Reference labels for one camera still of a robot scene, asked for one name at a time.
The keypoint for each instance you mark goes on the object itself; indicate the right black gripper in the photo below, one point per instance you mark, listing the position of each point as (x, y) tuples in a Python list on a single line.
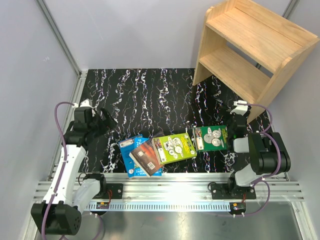
[(226, 111)]

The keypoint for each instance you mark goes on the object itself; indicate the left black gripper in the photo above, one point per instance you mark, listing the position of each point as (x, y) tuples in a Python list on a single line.
[(105, 126)]

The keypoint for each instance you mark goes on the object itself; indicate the blue book back cover up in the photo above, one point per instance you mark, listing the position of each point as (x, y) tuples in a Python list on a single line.
[(126, 146)]

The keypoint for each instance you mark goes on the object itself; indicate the dark Tale of Two Cities book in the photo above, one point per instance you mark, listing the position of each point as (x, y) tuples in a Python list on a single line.
[(145, 160)]

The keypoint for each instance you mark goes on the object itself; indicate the blue 26-storey treehouse book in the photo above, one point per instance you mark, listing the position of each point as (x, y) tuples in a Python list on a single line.
[(138, 172)]

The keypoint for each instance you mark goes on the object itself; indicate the lime green treehouse book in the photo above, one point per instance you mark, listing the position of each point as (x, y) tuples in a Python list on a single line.
[(173, 148)]

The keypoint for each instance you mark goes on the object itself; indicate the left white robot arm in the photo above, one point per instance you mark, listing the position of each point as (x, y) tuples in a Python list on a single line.
[(60, 211)]

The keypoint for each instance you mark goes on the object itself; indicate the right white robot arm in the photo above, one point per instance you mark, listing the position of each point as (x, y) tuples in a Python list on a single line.
[(267, 153)]

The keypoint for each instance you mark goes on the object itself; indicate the dark green coin book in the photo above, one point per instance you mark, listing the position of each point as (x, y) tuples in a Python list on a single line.
[(210, 138)]

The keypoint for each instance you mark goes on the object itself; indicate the wooden two-tier shelf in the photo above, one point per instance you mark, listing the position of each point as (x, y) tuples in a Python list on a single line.
[(252, 50)]

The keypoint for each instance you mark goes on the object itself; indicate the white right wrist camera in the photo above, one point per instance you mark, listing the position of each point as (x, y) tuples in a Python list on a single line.
[(240, 107)]

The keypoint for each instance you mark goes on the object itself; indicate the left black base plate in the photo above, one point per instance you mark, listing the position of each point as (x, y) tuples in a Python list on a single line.
[(112, 191)]

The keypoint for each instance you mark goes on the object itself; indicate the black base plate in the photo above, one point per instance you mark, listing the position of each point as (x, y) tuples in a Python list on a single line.
[(221, 191), (112, 191)]

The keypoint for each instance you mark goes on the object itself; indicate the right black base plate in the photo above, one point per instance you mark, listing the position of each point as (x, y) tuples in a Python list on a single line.
[(221, 191)]

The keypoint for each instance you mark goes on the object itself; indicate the aluminium mounting rail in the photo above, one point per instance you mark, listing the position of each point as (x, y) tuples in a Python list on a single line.
[(187, 192)]

